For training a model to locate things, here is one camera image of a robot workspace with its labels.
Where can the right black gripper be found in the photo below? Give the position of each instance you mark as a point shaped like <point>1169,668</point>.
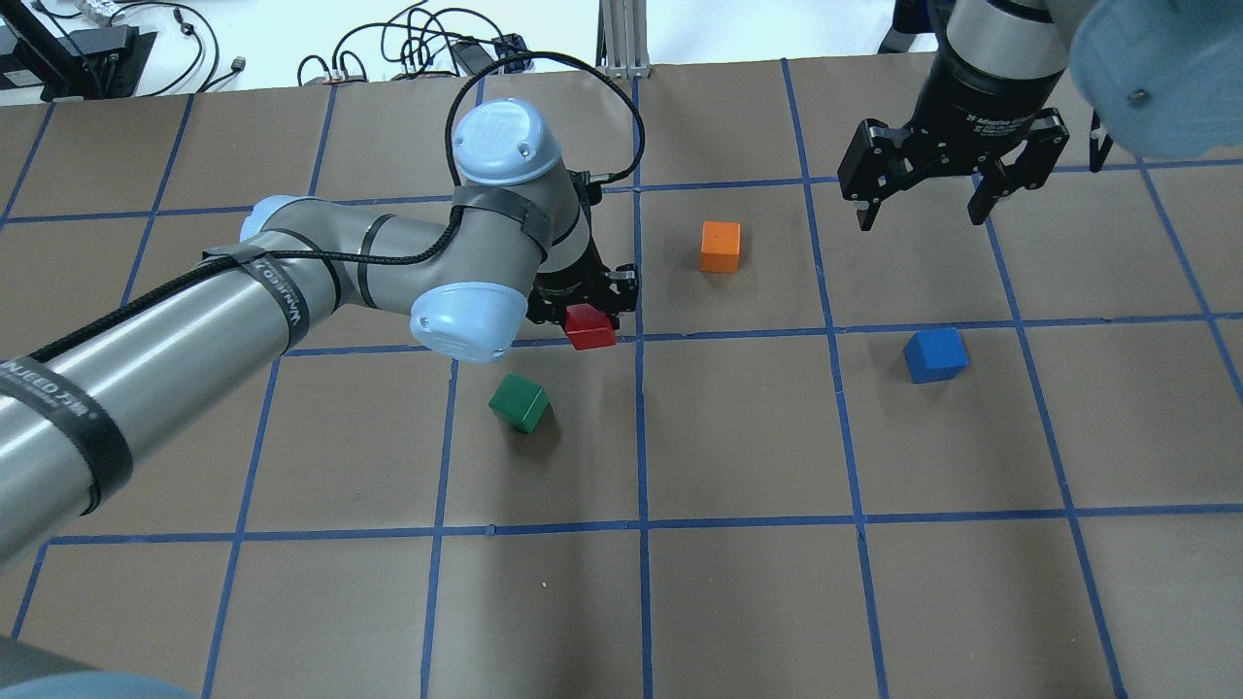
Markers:
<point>983,115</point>

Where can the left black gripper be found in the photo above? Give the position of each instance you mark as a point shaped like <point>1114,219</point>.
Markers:
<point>566,284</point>

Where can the red block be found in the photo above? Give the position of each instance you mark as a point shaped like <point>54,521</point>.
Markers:
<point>588,328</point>

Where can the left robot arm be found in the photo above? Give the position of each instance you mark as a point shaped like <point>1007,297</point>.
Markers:
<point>81,413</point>

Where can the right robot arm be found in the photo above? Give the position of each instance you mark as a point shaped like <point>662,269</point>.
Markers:
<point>1162,79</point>

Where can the green block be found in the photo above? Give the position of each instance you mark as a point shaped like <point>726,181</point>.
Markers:
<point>520,403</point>

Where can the orange block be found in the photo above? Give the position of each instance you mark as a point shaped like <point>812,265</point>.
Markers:
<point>720,247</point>

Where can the blue block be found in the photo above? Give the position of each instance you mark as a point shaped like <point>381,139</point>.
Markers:
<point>935,356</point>

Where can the aluminium frame post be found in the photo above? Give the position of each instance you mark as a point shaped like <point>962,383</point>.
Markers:
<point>622,50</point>

